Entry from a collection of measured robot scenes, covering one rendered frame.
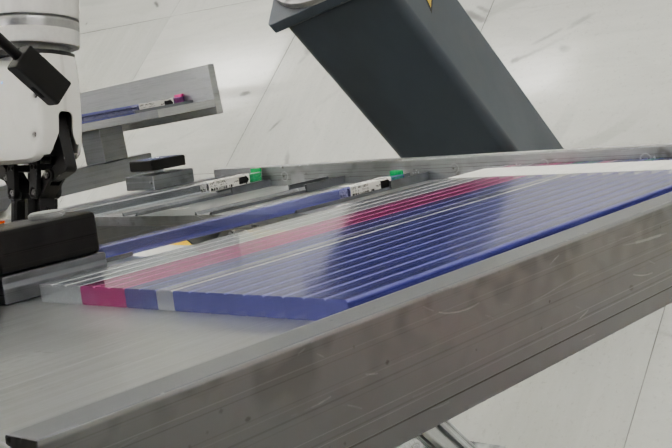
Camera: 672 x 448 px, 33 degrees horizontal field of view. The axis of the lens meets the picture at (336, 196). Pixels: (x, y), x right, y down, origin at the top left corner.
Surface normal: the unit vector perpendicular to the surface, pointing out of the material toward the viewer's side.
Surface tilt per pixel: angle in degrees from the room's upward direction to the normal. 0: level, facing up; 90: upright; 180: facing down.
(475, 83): 90
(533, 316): 90
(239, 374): 90
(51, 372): 45
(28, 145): 34
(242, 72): 0
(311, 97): 0
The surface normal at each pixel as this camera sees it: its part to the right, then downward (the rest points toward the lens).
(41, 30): 0.41, -0.02
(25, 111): -0.61, -0.02
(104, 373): -0.12, -0.99
